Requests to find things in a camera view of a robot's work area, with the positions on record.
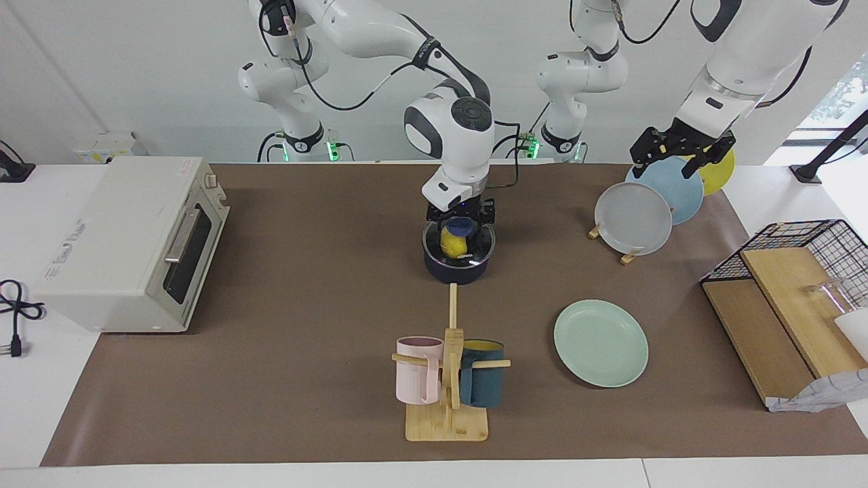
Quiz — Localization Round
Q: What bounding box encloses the glass lid blue knob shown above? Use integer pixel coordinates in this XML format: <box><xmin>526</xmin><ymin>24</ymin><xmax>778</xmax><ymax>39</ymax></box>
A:
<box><xmin>422</xmin><ymin>217</ymin><xmax>497</xmax><ymax>267</ymax></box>

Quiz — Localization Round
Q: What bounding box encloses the yellow plate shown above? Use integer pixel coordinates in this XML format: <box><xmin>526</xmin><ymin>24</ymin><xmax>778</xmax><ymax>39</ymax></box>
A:
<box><xmin>685</xmin><ymin>146</ymin><xmax>736</xmax><ymax>197</ymax></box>

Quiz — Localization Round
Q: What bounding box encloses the light blue plate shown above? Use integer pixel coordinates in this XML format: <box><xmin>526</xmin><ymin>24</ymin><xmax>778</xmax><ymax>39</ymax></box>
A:
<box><xmin>625</xmin><ymin>156</ymin><xmax>705</xmax><ymax>226</ymax></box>

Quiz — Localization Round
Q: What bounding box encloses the grey plate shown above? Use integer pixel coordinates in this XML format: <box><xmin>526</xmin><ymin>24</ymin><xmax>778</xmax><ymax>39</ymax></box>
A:
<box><xmin>595</xmin><ymin>182</ymin><xmax>673</xmax><ymax>257</ymax></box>

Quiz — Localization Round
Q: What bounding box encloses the wooden plate rack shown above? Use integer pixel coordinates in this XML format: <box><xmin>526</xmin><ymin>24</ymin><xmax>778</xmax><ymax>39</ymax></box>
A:
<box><xmin>588</xmin><ymin>220</ymin><xmax>642</xmax><ymax>266</ymax></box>

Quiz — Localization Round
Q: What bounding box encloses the green plate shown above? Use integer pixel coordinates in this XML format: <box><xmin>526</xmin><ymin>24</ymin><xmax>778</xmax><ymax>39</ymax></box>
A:
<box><xmin>554</xmin><ymin>300</ymin><xmax>650</xmax><ymax>388</ymax></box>

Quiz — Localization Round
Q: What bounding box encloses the pink mug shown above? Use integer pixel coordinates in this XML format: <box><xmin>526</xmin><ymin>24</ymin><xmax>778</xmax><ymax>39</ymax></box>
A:
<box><xmin>396</xmin><ymin>336</ymin><xmax>446</xmax><ymax>405</ymax></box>

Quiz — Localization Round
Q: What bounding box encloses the dark teal mug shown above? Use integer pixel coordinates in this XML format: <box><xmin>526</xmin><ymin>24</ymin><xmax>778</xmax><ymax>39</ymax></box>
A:
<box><xmin>460</xmin><ymin>339</ymin><xmax>507</xmax><ymax>408</ymax></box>

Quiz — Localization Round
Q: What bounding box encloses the clear glass jar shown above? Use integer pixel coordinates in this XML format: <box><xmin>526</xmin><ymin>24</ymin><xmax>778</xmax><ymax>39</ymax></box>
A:
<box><xmin>806</xmin><ymin>280</ymin><xmax>850</xmax><ymax>314</ymax></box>

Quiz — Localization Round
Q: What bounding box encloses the wooden mug tree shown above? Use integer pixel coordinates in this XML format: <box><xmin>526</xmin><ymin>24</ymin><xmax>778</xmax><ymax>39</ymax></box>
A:
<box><xmin>392</xmin><ymin>283</ymin><xmax>511</xmax><ymax>443</ymax></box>

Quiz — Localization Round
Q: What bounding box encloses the brown table mat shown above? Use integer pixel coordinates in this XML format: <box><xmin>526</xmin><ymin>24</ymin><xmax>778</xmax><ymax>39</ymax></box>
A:
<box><xmin>41</xmin><ymin>163</ymin><xmax>868</xmax><ymax>467</ymax></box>

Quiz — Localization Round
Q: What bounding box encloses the white cup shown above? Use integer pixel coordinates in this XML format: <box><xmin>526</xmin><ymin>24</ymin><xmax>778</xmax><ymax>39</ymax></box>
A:
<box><xmin>835</xmin><ymin>308</ymin><xmax>868</xmax><ymax>361</ymax></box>

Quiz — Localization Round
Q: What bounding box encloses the white crumpled paper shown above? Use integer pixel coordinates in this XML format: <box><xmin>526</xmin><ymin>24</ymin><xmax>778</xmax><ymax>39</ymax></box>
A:
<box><xmin>768</xmin><ymin>368</ymin><xmax>868</xmax><ymax>413</ymax></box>

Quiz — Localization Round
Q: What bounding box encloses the white toaster oven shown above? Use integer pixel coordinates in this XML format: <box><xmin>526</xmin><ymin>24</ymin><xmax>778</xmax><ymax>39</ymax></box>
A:
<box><xmin>34</xmin><ymin>157</ymin><xmax>230</xmax><ymax>333</ymax></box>

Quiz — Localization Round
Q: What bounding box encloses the white electrical box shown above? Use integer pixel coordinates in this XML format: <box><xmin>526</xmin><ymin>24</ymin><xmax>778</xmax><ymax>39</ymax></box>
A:
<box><xmin>73</xmin><ymin>131</ymin><xmax>149</xmax><ymax>165</ymax></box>

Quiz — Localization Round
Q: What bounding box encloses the black desk clamp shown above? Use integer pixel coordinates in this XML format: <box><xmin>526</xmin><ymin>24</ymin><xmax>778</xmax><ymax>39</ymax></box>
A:
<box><xmin>0</xmin><ymin>139</ymin><xmax>37</xmax><ymax>184</ymax></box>

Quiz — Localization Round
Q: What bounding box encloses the black pot blue handle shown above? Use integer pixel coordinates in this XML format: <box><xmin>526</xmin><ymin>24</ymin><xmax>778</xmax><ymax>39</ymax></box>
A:
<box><xmin>422</xmin><ymin>227</ymin><xmax>496</xmax><ymax>285</ymax></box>

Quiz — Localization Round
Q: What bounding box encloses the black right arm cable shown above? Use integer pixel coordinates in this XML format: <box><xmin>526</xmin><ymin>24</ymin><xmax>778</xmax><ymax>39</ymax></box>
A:
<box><xmin>260</xmin><ymin>0</ymin><xmax>523</xmax><ymax>187</ymax></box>

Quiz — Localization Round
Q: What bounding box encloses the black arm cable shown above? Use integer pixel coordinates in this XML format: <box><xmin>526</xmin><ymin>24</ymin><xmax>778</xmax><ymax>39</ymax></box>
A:
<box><xmin>260</xmin><ymin>0</ymin><xmax>523</xmax><ymax>187</ymax></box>
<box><xmin>610</xmin><ymin>0</ymin><xmax>814</xmax><ymax>109</ymax></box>

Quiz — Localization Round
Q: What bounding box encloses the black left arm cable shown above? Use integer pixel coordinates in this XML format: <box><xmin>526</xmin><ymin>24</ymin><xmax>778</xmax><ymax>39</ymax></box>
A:
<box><xmin>610</xmin><ymin>0</ymin><xmax>814</xmax><ymax>109</ymax></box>

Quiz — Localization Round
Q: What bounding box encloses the black camera stand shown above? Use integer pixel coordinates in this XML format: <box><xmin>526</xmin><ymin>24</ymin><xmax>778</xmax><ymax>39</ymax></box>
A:
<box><xmin>789</xmin><ymin>108</ymin><xmax>868</xmax><ymax>185</ymax></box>

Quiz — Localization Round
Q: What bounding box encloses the wooden shelf with wire basket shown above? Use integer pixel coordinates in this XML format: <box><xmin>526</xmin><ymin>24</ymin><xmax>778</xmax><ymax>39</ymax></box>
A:
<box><xmin>701</xmin><ymin>219</ymin><xmax>868</xmax><ymax>411</ymax></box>

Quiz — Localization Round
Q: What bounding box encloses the black power cord with plug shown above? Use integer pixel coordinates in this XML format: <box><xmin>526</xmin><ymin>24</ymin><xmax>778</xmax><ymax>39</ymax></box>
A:
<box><xmin>0</xmin><ymin>279</ymin><xmax>47</xmax><ymax>359</ymax></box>

